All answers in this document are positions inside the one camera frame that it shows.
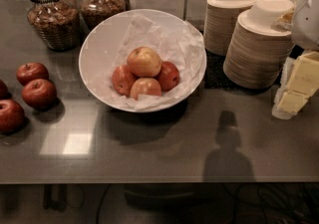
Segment paper bowl stack rear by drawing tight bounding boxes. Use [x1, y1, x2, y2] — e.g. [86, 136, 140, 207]
[203, 0, 257, 56]

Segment white paper liner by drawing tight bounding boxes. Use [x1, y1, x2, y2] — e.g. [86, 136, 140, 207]
[96, 13, 205, 112]

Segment yellow-red top apple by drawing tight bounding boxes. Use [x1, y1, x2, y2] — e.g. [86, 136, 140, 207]
[127, 47, 162, 78]

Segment paper bowl stack front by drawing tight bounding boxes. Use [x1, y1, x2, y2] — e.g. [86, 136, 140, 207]
[223, 0, 294, 90]

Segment paper bowl stack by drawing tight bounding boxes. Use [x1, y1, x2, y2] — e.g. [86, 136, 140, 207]
[203, 0, 257, 56]
[223, 0, 294, 90]

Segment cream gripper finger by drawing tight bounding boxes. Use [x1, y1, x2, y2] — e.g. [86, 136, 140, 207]
[276, 51, 319, 114]

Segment red apple on table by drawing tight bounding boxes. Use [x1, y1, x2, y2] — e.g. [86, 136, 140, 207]
[21, 79, 57, 110]
[0, 100, 25, 133]
[16, 63, 49, 86]

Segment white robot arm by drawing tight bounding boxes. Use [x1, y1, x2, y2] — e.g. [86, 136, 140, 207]
[272, 0, 319, 119]

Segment red left bowl apple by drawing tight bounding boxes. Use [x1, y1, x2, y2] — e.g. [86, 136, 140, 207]
[112, 65, 138, 97]

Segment glass granola jar front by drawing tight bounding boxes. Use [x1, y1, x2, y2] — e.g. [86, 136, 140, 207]
[27, 0, 80, 51]

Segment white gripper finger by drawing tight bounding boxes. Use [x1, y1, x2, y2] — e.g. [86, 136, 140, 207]
[272, 57, 295, 119]

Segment white bowl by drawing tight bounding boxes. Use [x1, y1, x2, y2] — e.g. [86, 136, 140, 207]
[78, 8, 207, 113]

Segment red right bowl apple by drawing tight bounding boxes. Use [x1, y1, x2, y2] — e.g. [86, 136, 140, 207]
[156, 61, 179, 92]

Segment red bowl apple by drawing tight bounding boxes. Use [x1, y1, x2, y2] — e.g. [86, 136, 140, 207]
[156, 61, 179, 92]
[112, 65, 138, 97]

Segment yellow-red front bowl apple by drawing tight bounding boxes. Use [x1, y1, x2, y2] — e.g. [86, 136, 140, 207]
[131, 78, 161, 100]

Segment black cable under table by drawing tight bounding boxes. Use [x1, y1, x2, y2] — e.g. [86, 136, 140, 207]
[95, 183, 113, 224]

